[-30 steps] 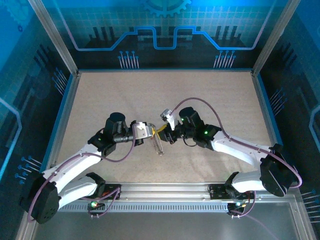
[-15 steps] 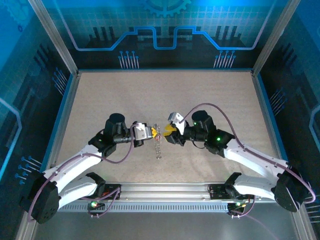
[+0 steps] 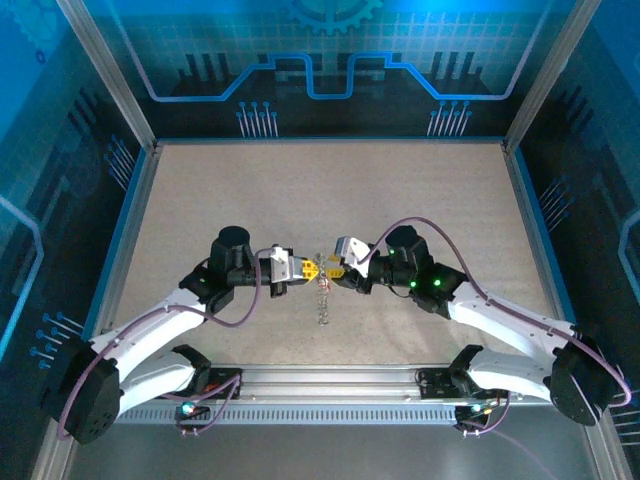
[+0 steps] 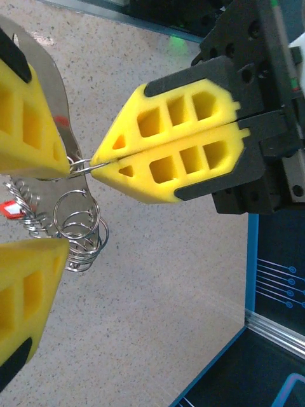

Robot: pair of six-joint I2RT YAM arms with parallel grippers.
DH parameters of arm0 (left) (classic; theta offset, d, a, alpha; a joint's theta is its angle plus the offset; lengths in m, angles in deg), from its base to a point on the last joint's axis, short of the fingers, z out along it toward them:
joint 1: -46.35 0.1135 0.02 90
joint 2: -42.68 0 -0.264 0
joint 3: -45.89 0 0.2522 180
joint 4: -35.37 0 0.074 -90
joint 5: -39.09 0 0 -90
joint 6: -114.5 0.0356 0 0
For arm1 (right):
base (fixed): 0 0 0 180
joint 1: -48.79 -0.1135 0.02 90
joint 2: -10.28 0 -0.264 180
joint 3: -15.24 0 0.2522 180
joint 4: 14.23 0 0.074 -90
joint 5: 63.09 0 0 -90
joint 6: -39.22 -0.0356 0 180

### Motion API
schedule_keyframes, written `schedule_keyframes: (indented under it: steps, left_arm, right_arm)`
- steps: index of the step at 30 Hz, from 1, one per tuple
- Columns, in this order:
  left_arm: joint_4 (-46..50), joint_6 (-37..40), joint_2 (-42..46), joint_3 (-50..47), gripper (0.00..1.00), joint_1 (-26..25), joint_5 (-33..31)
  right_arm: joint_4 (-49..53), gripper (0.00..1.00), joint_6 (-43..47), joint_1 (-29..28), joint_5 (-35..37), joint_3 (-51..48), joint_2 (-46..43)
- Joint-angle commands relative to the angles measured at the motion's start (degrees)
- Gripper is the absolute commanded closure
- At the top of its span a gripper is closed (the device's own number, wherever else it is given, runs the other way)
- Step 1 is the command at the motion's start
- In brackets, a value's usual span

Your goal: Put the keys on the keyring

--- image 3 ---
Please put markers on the aluminium mounting rail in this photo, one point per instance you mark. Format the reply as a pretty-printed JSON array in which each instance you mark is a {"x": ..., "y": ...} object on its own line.
[{"x": 330, "y": 382}]

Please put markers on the aluminium side frame rail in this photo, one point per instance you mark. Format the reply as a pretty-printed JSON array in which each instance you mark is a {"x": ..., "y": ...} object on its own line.
[
  {"x": 127, "y": 240},
  {"x": 531, "y": 225}
]

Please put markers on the aluminium frame post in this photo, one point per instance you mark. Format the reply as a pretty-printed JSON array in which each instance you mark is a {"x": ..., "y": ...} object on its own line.
[
  {"x": 111, "y": 75},
  {"x": 547, "y": 75},
  {"x": 607, "y": 450},
  {"x": 50, "y": 465}
]

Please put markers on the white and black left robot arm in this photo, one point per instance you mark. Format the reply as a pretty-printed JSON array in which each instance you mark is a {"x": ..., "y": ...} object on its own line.
[{"x": 150, "y": 325}]

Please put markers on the aluminium rear frame bar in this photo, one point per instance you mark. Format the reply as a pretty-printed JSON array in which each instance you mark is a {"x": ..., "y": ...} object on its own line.
[{"x": 330, "y": 140}]

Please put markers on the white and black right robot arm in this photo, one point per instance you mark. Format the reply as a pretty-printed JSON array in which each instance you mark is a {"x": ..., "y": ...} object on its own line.
[{"x": 510, "y": 320}]

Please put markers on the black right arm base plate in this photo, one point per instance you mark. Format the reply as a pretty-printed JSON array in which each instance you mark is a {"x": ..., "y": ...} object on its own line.
[{"x": 430, "y": 380}]

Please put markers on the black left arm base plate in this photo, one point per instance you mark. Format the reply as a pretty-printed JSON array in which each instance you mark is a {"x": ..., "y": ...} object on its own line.
[{"x": 220, "y": 374}]

